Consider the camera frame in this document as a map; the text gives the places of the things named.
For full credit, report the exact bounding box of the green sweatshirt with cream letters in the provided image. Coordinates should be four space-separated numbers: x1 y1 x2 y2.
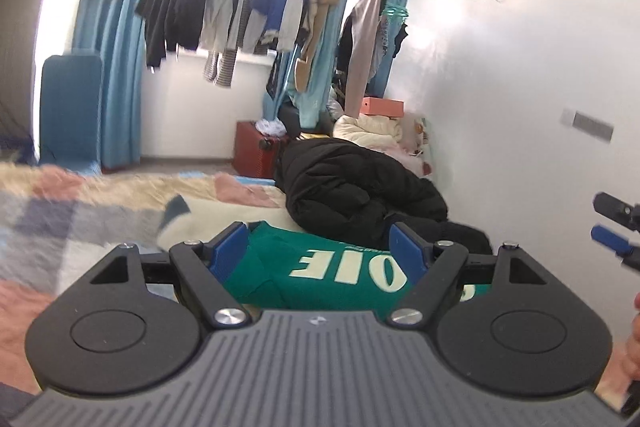
219 220 494 320

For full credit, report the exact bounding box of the person's right hand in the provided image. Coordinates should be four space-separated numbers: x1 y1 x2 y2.
596 294 640 411

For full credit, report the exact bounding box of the red suitcase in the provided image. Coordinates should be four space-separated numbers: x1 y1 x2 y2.
232 121 288 179

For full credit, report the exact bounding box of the black puffer jacket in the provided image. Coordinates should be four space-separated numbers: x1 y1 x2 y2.
274 139 492 255

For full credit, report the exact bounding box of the cream bedding pile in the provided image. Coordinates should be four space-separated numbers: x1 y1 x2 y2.
332 114 434 179

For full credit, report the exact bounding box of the patchwork pastel bed quilt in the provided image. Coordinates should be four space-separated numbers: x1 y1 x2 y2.
1 164 297 393

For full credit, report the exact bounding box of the orange shoe box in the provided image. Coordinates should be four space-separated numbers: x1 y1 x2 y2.
360 96 405 118

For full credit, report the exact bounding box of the light blue hanging curtain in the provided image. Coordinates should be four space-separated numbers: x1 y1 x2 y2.
261 0 362 130

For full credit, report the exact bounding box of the blue upholstered chair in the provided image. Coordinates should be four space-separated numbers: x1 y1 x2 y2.
40 51 103 174

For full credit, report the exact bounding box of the blue window curtain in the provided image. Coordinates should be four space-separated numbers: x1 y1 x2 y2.
72 0 145 171

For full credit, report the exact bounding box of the beige pink hanging coat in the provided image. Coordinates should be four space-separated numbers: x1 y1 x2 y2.
345 0 381 117

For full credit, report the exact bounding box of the striped hanging garment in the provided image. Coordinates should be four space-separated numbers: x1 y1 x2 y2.
198 0 250 88

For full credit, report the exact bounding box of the blue and white hanging shirt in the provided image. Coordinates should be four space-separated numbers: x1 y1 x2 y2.
245 0 305 52

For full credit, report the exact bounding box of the grey wall switch panel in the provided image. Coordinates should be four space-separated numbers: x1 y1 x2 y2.
560 109 614 143

